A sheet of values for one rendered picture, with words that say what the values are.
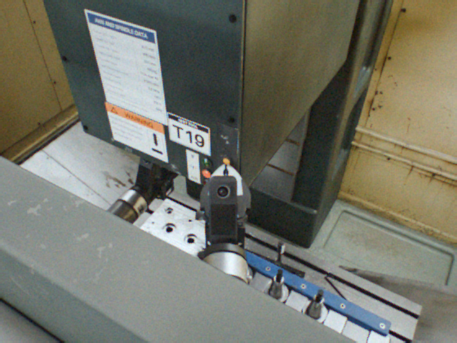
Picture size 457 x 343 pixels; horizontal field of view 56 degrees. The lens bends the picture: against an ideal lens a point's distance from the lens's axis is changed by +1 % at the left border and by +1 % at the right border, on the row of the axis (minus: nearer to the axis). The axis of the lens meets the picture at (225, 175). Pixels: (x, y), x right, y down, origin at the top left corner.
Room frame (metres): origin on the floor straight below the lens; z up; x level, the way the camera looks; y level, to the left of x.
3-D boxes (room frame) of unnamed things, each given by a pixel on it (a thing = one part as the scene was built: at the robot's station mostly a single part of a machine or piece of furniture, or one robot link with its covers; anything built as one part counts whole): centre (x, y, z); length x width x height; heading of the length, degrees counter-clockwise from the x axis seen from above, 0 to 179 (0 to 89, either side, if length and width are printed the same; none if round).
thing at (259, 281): (0.61, -0.09, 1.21); 0.07 x 0.05 x 0.01; 149
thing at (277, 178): (1.31, -0.08, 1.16); 0.48 x 0.05 x 0.51; 59
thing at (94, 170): (1.26, 0.72, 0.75); 0.89 x 0.67 x 0.26; 149
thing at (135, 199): (0.75, 0.25, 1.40); 0.08 x 0.05 x 0.08; 59
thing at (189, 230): (0.95, 0.17, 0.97); 0.29 x 0.23 x 0.05; 59
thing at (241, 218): (0.44, 0.00, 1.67); 0.12 x 0.08 x 0.09; 179
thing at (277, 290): (0.58, -0.14, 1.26); 0.04 x 0.04 x 0.07
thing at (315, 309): (0.53, -0.23, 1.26); 0.04 x 0.04 x 0.07
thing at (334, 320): (0.50, -0.28, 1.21); 0.07 x 0.05 x 0.01; 149
